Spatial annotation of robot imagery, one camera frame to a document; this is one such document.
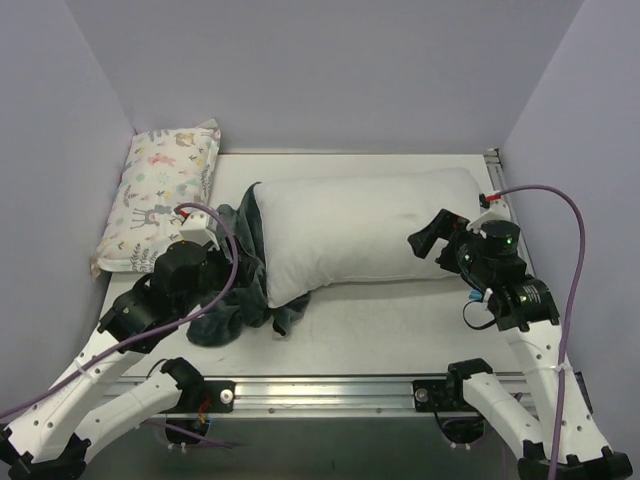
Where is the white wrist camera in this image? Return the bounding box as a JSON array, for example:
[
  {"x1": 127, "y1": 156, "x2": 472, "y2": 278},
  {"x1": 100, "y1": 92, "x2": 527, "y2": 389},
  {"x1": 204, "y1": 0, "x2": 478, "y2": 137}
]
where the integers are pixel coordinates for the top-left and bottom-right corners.
[
  {"x1": 466, "y1": 192, "x2": 512, "y2": 233},
  {"x1": 175, "y1": 209, "x2": 219, "y2": 250}
]

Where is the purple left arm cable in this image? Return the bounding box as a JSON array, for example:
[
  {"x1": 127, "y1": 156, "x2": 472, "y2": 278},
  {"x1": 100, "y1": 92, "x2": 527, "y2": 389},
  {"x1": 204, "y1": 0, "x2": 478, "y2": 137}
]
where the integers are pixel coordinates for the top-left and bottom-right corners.
[{"x1": 0, "y1": 202, "x2": 242, "y2": 416}]

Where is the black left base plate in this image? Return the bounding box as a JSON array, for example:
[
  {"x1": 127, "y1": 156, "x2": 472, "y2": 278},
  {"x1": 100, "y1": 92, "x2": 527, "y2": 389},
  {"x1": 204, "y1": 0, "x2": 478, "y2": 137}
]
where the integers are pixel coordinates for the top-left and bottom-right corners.
[{"x1": 177, "y1": 380, "x2": 236, "y2": 414}]

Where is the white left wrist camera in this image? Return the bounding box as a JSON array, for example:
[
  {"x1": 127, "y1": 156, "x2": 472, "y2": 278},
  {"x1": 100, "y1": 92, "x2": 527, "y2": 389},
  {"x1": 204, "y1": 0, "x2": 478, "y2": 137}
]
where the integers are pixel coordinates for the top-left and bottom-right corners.
[{"x1": 175, "y1": 209, "x2": 219, "y2": 250}]

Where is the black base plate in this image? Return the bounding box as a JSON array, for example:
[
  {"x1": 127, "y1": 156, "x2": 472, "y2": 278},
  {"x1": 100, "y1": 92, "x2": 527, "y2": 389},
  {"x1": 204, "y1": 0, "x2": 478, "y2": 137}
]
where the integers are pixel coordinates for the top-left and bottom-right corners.
[
  {"x1": 177, "y1": 380, "x2": 236, "y2": 414},
  {"x1": 411, "y1": 379, "x2": 478, "y2": 415}
]

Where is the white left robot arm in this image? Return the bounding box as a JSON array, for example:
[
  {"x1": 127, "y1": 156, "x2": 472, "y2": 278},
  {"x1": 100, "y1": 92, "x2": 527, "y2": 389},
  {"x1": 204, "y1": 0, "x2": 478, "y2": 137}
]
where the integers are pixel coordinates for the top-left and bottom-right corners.
[{"x1": 1, "y1": 239, "x2": 240, "y2": 479}]

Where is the aluminium rail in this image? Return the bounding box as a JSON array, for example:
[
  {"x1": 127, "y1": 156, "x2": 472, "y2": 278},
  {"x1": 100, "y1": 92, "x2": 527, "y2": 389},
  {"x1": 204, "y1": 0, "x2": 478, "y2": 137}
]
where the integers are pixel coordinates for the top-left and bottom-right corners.
[
  {"x1": 483, "y1": 147, "x2": 551, "y2": 321},
  {"x1": 114, "y1": 374, "x2": 551, "y2": 419}
]

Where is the blue pillow label tag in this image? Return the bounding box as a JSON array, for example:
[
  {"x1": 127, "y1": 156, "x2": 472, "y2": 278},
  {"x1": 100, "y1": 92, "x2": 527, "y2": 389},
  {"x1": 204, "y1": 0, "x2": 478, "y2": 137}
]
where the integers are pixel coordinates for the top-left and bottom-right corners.
[{"x1": 468, "y1": 290, "x2": 485, "y2": 303}]

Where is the floral animal print pillow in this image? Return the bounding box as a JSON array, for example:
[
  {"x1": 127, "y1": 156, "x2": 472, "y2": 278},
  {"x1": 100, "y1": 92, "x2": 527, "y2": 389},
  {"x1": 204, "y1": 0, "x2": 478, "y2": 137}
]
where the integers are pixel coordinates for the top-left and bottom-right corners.
[{"x1": 91, "y1": 119, "x2": 221, "y2": 276}]

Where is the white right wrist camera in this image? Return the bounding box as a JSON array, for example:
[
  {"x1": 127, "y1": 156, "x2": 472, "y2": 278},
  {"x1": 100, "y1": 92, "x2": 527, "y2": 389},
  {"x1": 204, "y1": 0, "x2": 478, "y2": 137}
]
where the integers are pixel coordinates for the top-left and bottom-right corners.
[{"x1": 466, "y1": 192, "x2": 512, "y2": 233}]

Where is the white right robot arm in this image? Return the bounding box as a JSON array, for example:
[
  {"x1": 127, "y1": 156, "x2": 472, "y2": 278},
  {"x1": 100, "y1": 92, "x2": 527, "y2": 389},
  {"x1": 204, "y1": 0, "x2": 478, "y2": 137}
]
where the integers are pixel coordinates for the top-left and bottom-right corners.
[{"x1": 408, "y1": 209, "x2": 633, "y2": 479}]

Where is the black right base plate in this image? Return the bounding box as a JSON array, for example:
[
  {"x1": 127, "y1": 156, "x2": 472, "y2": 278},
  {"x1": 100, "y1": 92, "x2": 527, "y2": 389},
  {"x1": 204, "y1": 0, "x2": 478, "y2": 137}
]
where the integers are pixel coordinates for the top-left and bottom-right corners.
[{"x1": 411, "y1": 379, "x2": 478, "y2": 415}]

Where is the white pillow insert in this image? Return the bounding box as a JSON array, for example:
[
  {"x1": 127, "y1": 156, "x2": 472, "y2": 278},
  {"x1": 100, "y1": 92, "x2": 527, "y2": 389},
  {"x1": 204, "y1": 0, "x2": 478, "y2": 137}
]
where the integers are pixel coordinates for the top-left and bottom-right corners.
[{"x1": 253, "y1": 168, "x2": 480, "y2": 308}]

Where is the aluminium front rail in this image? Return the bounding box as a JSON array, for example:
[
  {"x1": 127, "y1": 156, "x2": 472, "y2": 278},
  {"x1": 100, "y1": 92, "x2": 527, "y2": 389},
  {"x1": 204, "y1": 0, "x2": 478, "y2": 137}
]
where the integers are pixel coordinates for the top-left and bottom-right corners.
[{"x1": 114, "y1": 374, "x2": 551, "y2": 419}]

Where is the dark grey fleece pillowcase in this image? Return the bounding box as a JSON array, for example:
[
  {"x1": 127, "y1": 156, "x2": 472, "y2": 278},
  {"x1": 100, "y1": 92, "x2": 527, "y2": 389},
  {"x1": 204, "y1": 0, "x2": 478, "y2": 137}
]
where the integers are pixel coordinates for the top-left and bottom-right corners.
[{"x1": 187, "y1": 185, "x2": 311, "y2": 347}]

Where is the aluminium right side rail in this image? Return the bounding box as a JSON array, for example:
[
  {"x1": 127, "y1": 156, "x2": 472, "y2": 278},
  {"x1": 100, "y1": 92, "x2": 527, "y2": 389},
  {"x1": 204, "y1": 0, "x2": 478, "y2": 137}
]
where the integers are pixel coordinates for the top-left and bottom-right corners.
[{"x1": 483, "y1": 147, "x2": 551, "y2": 321}]

